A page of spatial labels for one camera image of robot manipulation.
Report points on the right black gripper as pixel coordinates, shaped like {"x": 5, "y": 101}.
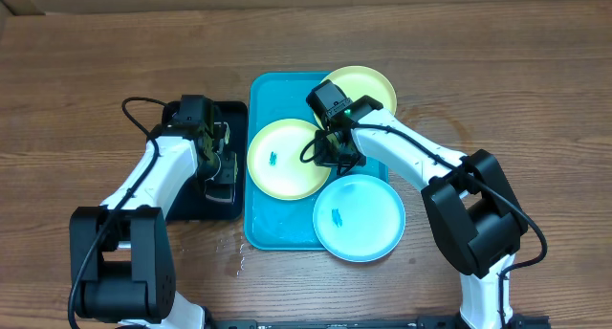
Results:
{"x": 325, "y": 158}

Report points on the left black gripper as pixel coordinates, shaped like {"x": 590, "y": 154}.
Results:
{"x": 228, "y": 174}

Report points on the yellow-green plate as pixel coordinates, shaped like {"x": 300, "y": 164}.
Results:
{"x": 358, "y": 81}
{"x": 274, "y": 163}

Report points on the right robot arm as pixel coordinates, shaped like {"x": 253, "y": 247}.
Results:
{"x": 475, "y": 218}

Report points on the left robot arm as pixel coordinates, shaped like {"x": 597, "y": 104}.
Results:
{"x": 192, "y": 170}

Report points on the black plastic tray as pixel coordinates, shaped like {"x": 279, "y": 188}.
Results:
{"x": 190, "y": 117}

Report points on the teal plastic tray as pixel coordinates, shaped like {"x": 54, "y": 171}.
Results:
{"x": 271, "y": 224}

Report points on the light blue plate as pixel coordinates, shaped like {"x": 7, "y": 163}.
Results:
{"x": 359, "y": 218}

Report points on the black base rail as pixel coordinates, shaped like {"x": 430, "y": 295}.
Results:
{"x": 422, "y": 322}

